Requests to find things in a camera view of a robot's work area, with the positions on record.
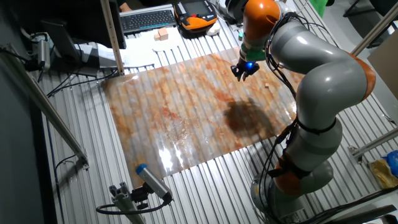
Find green cloth item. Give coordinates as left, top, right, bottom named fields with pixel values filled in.
left=309, top=0, right=329, bottom=18

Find black looped camera cable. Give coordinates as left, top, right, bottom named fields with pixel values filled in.
left=95, top=198, right=170, bottom=215

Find black camera clamp bracket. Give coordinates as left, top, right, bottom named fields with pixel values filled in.
left=130, top=185, right=150, bottom=210

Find slanted aluminium frame bar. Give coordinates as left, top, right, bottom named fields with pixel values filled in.
left=351, top=1, right=398, bottom=57

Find orange black teach pendant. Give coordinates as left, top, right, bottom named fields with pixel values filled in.
left=173, top=0, right=218, bottom=39

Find white paper sheets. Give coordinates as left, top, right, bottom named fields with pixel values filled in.
left=83, top=29, right=187, bottom=68

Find blue plastic bag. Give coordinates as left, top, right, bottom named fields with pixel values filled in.
left=384, top=150, right=398, bottom=178

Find white rounded object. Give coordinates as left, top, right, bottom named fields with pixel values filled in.
left=206, top=23, right=221, bottom=37

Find silver camera with blue cap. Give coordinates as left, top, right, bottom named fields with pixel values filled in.
left=135, top=163, right=174, bottom=203

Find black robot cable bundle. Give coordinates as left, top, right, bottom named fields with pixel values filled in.
left=257, top=12, right=340, bottom=224

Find orange marble pattern mat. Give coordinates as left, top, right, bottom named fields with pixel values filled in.
left=101, top=46, right=305, bottom=189

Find dark metal bar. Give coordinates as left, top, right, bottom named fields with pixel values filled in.
left=323, top=203, right=398, bottom=224

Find yellow plastic bag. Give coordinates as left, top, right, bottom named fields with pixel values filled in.
left=369, top=158, right=398, bottom=189

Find long diagonal aluminium beam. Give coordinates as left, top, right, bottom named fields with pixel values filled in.
left=0, top=43, right=90, bottom=170

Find tall aluminium profile post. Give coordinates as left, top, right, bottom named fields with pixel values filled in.
left=99, top=0, right=125, bottom=77

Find green camera mount plate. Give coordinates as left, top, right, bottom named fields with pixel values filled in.
left=241, top=43, right=267, bottom=62

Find black office chair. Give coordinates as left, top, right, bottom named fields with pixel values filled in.
left=343, top=0, right=398, bottom=49

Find aluminium frame bar with bracket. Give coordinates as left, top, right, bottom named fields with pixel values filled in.
left=348, top=127, right=398, bottom=164

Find short aluminium profile stub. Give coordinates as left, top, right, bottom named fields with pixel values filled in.
left=108, top=182, right=147, bottom=224

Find black computer monitor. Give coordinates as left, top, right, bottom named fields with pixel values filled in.
left=9, top=0, right=127, bottom=77

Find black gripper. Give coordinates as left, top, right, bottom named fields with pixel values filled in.
left=231, top=60, right=260, bottom=83

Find silver camera with black cable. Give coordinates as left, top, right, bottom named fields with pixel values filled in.
left=36, top=39, right=51, bottom=72

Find black computer keyboard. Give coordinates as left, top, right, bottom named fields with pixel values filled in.
left=119, top=4, right=177, bottom=34

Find brown cardboard panel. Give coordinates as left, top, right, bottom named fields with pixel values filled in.
left=366, top=29, right=398, bottom=100

